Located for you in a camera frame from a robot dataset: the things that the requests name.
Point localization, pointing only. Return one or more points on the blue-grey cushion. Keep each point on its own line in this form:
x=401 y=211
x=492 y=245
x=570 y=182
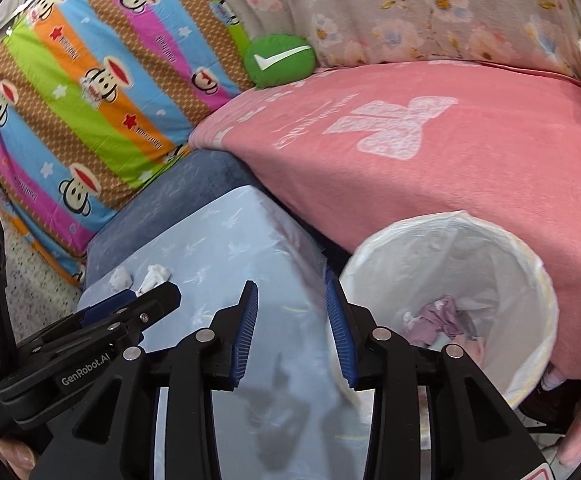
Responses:
x=170 y=200

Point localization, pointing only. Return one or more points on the white waste bin with liner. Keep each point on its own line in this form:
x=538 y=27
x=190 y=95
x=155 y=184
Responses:
x=420 y=260

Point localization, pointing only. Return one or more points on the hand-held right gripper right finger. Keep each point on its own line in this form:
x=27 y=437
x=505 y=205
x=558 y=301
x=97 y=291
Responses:
x=340 y=340

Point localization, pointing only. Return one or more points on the person's left hand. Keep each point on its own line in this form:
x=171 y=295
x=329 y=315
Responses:
x=15 y=460

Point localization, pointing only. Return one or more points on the light blue printed table cover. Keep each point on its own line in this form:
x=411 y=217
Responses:
x=220 y=240

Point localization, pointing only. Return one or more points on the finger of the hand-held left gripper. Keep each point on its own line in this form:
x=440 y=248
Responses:
x=108 y=307
x=160 y=305

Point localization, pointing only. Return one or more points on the colourful monkey pillow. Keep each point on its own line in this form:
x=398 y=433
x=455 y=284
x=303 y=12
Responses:
x=95 y=85

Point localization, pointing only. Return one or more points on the pink blanket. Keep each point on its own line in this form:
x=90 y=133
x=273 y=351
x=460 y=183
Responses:
x=470 y=170

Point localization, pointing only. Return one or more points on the white tissue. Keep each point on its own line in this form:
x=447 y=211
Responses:
x=156 y=275
x=122 y=278

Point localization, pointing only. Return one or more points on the purple cloth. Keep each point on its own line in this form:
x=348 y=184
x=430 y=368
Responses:
x=438 y=320

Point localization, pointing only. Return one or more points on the grey floral blanket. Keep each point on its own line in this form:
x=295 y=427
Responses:
x=420 y=10

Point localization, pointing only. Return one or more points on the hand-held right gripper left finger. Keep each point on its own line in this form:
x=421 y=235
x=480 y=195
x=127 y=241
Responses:
x=245 y=335

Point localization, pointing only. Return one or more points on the green round check mark cushion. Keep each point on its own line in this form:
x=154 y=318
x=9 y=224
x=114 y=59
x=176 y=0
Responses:
x=290 y=74

